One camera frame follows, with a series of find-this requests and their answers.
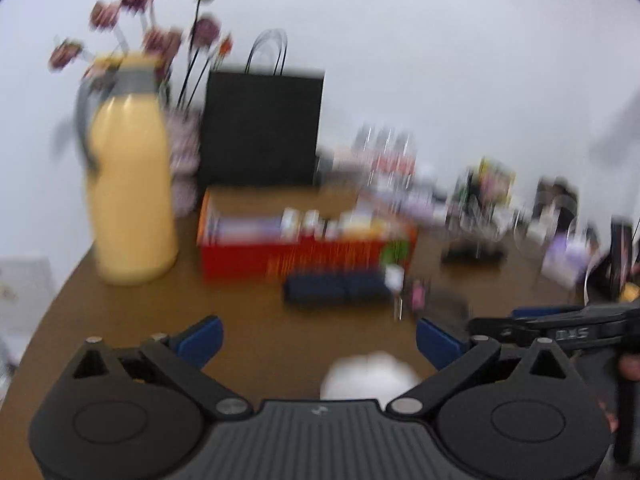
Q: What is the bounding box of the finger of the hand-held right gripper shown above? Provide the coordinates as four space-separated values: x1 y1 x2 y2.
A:
510 306 585 321
467 316 552 349

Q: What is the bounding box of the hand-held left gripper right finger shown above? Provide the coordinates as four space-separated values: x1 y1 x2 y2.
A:
385 317 582 417

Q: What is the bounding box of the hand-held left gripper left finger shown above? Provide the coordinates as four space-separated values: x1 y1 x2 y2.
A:
72 315 253 417

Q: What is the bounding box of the red cardboard box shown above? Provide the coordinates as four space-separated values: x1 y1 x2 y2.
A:
196 186 419 285

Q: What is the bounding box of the person's right hand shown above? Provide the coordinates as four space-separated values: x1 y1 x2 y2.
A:
597 349 640 433

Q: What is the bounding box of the purple tissue pack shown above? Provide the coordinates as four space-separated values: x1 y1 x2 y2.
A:
540 234 592 289

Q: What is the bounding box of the white cloth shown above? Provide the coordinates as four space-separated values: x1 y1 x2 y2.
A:
319 350 424 402

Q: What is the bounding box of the white lidded green jar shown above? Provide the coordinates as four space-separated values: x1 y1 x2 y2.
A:
380 239 409 292

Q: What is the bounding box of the navy fabric pouch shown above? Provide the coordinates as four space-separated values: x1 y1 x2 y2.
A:
282 270 391 307

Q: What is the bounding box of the purple packet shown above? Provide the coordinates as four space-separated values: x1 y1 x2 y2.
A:
214 214 282 242

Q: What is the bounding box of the folded purple towel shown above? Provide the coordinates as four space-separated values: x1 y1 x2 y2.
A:
395 191 449 224

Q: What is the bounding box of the yellow thermos jug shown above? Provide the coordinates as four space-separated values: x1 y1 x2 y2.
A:
75 52 180 287

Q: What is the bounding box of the purple patterned vase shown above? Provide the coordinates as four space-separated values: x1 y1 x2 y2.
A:
165 106 204 219

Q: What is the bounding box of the white furniture panel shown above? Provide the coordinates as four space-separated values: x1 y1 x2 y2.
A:
0 254 54 332

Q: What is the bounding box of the clear water bottle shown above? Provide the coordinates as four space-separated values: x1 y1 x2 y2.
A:
377 126 399 196
354 126 378 196
398 129 419 196

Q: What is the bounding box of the clear plastic box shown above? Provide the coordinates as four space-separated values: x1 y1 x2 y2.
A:
315 144 359 187

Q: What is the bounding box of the black paper bag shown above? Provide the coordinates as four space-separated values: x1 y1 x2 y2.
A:
196 28 326 189

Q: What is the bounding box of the bunch of dried pink roses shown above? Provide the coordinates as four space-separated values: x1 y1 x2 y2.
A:
47 0 236 111

